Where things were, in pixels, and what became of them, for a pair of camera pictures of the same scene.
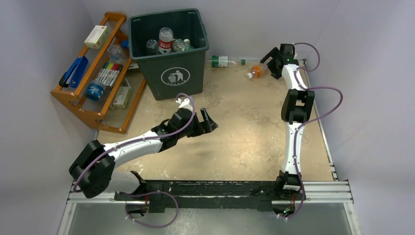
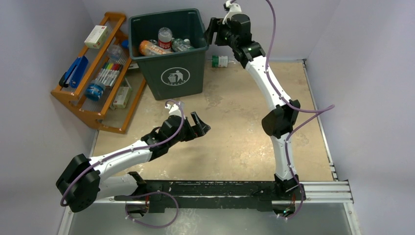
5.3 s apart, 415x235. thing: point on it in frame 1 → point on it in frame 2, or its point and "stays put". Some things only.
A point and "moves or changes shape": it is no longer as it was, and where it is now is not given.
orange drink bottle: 257,71 moves or changes shape
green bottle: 179,45 stays put
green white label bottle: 220,61 stays put
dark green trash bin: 178,74 stays put
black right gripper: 275,63 → 216,32
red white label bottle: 165,38 stays put
